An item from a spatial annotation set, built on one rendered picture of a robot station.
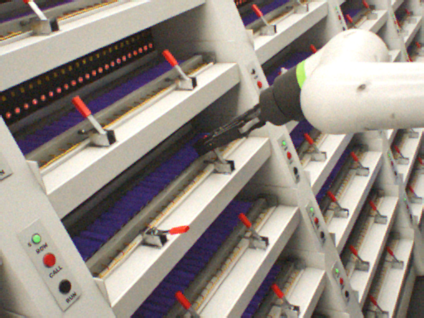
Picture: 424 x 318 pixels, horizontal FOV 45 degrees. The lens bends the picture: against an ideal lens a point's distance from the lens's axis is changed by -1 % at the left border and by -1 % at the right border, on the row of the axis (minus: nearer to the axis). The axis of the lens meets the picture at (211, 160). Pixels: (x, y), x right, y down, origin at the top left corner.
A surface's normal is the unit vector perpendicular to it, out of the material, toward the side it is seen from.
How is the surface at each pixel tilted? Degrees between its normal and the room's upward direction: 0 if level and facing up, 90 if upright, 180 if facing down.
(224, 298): 18
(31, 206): 90
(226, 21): 90
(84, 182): 108
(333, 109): 91
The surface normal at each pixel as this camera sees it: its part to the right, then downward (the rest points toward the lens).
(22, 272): 0.79, -0.19
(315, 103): -0.72, 0.18
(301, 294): -0.15, -0.89
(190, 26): -0.47, 0.44
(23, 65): 0.87, 0.09
